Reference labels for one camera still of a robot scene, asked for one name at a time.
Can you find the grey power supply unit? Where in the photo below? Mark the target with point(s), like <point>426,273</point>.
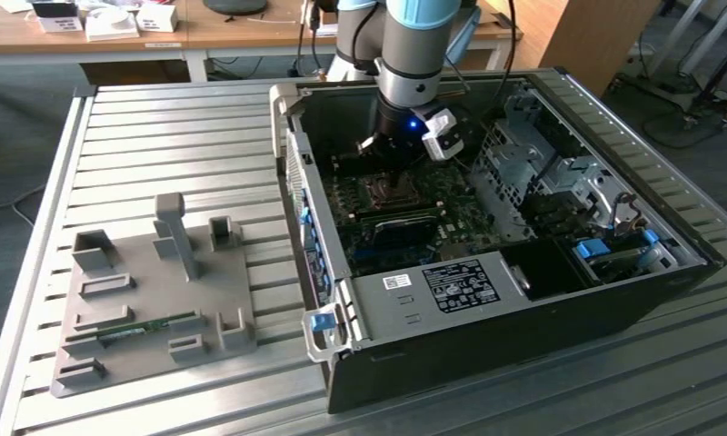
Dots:
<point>375,313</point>

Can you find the black open PC case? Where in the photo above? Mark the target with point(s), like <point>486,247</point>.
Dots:
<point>520,363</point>

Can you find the green motherboard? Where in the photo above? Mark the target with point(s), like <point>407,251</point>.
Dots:
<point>460,213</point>

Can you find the equipment stand black base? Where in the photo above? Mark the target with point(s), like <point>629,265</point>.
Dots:
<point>649,88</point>

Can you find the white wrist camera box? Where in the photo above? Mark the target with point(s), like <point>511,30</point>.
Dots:
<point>444,143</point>

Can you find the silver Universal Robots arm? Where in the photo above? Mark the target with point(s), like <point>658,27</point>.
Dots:
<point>412,59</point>

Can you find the CPU socket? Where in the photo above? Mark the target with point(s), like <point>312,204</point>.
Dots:
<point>394,205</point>

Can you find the blue disk carrier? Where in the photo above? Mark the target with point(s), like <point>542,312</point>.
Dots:
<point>590,250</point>

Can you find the white box with print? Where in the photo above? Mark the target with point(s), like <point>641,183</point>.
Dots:
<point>157,20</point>

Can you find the CPU with silver top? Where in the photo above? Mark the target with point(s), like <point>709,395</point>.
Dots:
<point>383,191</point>

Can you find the white box round opening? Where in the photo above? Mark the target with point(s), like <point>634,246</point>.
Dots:
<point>112,32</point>

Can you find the white box black screen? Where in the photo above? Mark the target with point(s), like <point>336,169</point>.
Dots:
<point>60,22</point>

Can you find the wooden cabinet panel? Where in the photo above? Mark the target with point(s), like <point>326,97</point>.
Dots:
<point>594,45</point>

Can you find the black expansion card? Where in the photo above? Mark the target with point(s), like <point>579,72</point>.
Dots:
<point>400,231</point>

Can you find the black printed label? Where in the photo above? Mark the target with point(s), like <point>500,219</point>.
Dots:
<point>460,286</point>

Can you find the grey parts rack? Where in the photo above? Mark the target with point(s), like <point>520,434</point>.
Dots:
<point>157,290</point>

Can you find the dark grey round object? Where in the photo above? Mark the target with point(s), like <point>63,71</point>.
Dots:
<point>236,5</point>

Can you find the wooden desk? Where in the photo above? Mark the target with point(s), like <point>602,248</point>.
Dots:
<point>229,36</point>

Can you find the small white barcode sticker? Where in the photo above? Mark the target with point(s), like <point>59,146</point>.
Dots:
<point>396,281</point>

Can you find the green RAM stick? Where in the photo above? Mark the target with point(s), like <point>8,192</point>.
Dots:
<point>136,330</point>

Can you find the small blue latch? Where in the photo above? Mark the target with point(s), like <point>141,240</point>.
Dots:
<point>650,237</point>

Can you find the grey metal drive cage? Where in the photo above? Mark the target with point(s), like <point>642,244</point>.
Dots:
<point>515,163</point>

